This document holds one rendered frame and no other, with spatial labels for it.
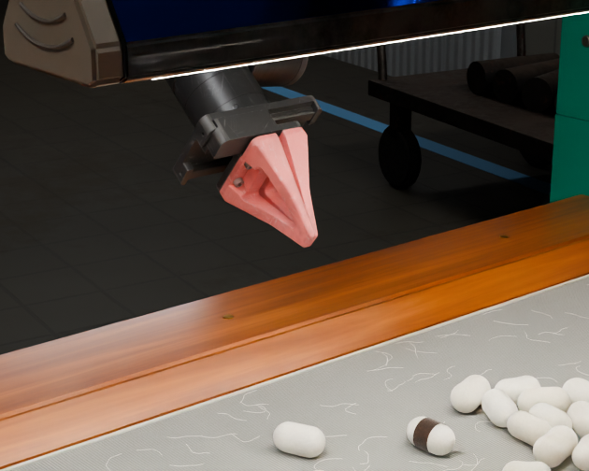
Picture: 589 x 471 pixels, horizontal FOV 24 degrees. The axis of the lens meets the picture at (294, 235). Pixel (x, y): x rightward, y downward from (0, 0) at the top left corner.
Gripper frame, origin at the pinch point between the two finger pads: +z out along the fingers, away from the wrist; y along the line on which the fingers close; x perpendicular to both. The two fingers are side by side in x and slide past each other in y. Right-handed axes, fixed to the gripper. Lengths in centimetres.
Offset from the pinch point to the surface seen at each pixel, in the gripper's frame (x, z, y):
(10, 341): 184, -86, 67
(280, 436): 3.8, 12.1, -7.9
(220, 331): 12.5, -0.1, -1.8
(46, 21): -27.7, 1.4, -29.5
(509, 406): -0.7, 17.2, 6.6
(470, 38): 234, -182, 319
